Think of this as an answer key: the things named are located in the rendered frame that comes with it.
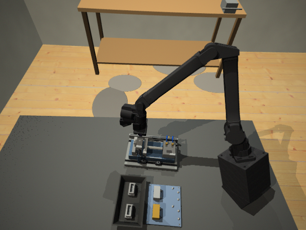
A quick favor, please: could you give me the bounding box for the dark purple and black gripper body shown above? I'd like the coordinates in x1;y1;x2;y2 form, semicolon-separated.
133;119;148;136

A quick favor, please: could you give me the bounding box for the yellow block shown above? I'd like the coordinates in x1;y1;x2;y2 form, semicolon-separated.
152;204;160;220

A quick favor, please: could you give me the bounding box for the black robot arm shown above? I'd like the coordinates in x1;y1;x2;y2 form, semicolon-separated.
120;42;255;163

